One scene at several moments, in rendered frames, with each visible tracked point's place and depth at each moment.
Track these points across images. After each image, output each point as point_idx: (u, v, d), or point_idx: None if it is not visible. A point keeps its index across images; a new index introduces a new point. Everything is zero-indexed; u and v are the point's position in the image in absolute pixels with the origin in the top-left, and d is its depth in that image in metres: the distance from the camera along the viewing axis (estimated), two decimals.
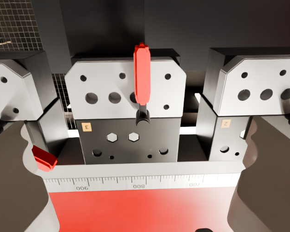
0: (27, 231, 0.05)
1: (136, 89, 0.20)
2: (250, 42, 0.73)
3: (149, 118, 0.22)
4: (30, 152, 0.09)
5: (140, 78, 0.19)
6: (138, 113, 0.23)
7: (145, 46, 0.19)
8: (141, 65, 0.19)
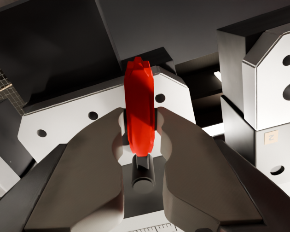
0: (96, 212, 0.06)
1: (130, 134, 0.12)
2: (266, 0, 0.59)
3: (153, 173, 0.14)
4: (120, 138, 0.09)
5: (136, 118, 0.11)
6: (136, 163, 0.15)
7: (144, 65, 0.11)
8: (138, 99, 0.11)
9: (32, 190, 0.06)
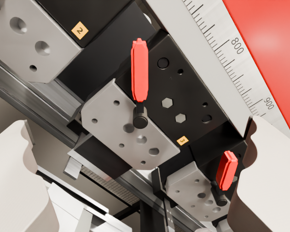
0: (27, 231, 0.05)
1: (133, 85, 0.20)
2: None
3: (147, 116, 0.22)
4: (30, 152, 0.09)
5: (137, 74, 0.19)
6: (136, 110, 0.23)
7: (142, 42, 0.18)
8: (138, 61, 0.18)
9: None
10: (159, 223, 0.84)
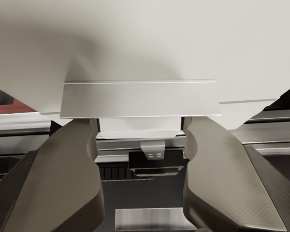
0: (77, 214, 0.06)
1: None
2: None
3: None
4: (94, 139, 0.09)
5: None
6: None
7: None
8: None
9: (3, 202, 0.06)
10: None
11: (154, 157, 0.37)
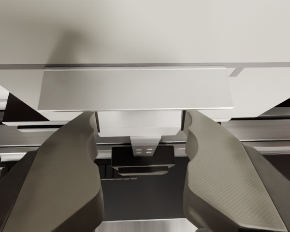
0: (76, 214, 0.06)
1: None
2: None
3: None
4: (94, 139, 0.09)
5: None
6: None
7: None
8: None
9: (2, 203, 0.06)
10: None
11: (142, 153, 0.32)
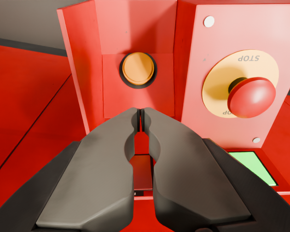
0: (106, 212, 0.06)
1: None
2: None
3: None
4: (132, 139, 0.09)
5: None
6: None
7: None
8: None
9: (46, 185, 0.06)
10: None
11: None
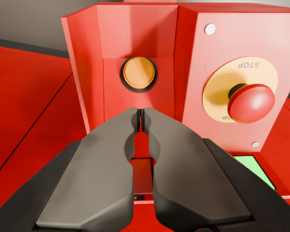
0: (106, 212, 0.06)
1: None
2: None
3: None
4: (132, 139, 0.09)
5: None
6: None
7: None
8: None
9: (46, 185, 0.06)
10: None
11: None
